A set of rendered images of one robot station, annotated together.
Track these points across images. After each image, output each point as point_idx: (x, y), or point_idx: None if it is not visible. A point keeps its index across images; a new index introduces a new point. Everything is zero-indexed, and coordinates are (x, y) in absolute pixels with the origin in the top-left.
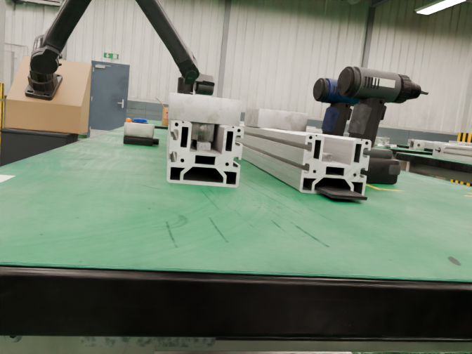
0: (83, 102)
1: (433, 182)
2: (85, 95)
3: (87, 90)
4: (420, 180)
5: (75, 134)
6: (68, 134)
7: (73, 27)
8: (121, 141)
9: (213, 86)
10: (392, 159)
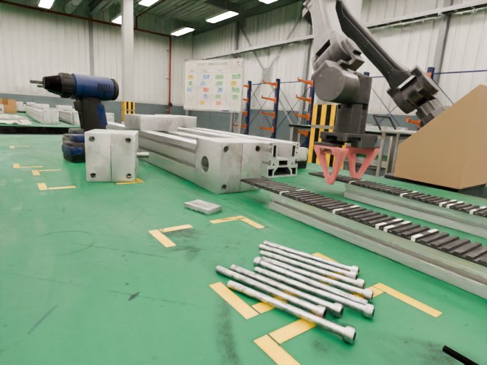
0: (411, 141)
1: (4, 154)
2: (426, 132)
3: (443, 125)
4: (17, 154)
5: (430, 185)
6: (390, 175)
7: (372, 64)
8: (310, 168)
9: (314, 82)
10: (68, 133)
